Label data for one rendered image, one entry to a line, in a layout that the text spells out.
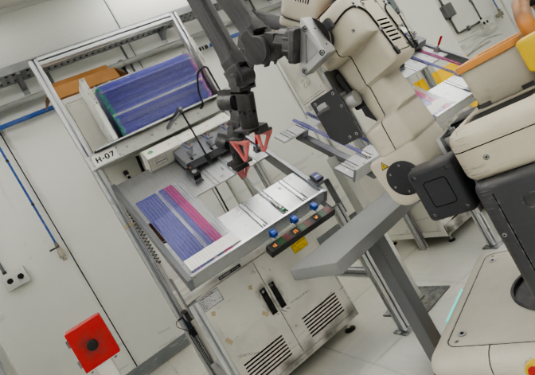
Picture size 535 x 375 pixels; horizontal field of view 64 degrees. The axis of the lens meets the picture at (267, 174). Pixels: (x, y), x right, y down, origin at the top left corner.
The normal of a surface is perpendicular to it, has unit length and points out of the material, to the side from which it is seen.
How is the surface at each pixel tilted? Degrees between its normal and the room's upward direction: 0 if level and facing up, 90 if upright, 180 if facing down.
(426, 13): 90
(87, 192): 90
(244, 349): 90
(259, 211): 44
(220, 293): 90
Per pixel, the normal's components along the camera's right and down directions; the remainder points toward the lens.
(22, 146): 0.38, -0.19
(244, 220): -0.09, -0.75
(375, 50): -0.59, 0.36
